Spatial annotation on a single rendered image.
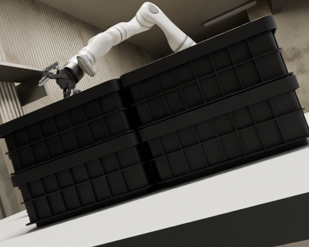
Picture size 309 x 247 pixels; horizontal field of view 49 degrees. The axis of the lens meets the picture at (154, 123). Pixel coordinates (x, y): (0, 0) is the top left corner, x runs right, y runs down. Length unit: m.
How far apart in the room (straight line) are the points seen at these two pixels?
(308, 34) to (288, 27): 0.45
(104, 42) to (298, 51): 7.31
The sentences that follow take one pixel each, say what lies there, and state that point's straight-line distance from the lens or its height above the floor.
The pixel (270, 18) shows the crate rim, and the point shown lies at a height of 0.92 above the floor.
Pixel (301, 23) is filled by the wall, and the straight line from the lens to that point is 8.52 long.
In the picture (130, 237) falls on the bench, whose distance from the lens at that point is 0.37.
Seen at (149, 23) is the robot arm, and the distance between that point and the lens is 1.55.
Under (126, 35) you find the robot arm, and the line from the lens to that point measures 1.43.
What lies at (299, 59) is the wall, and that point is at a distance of 8.38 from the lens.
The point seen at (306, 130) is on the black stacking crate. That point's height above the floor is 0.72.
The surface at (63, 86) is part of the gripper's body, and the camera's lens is 1.21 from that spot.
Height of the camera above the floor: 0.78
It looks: 4 degrees up
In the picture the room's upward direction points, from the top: 19 degrees counter-clockwise
